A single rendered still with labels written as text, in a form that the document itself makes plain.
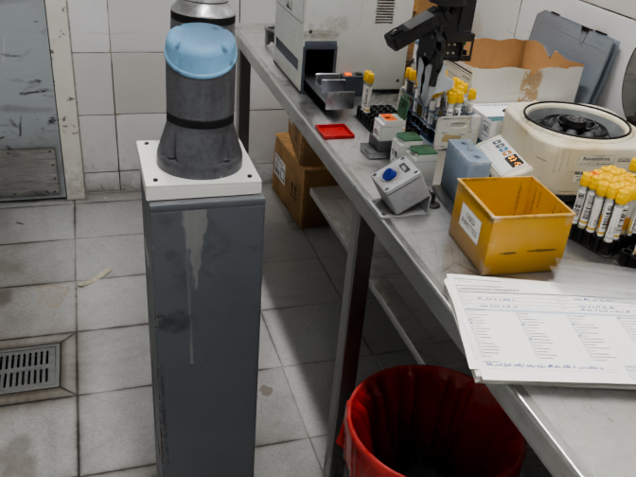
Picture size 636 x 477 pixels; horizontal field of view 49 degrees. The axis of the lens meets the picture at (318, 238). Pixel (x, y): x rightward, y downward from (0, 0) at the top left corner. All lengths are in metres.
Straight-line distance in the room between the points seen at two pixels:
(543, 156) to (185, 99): 0.63
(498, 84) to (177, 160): 0.75
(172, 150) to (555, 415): 0.75
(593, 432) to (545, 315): 0.20
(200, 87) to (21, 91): 1.89
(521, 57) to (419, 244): 0.90
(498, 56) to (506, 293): 0.97
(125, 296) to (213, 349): 1.17
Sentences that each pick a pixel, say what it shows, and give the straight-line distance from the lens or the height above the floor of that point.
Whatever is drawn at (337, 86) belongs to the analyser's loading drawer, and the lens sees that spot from 1.65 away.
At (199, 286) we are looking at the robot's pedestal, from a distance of 1.30.
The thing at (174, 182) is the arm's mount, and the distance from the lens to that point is 1.21.
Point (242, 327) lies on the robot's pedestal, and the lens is 1.37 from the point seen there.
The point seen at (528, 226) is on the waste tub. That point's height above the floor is 0.96.
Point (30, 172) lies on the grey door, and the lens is 3.14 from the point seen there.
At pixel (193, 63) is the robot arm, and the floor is 1.10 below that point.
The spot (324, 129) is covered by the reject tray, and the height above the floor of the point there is 0.88.
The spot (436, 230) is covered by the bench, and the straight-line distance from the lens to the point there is 1.18.
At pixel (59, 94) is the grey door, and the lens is 3.01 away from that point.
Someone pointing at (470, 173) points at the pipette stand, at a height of 0.95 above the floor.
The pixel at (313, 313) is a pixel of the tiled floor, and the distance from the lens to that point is 2.44.
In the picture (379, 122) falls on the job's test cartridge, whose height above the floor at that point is 0.94.
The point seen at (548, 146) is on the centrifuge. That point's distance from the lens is 1.32.
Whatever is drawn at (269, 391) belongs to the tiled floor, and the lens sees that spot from 2.12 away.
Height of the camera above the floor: 1.42
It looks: 30 degrees down
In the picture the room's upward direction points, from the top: 5 degrees clockwise
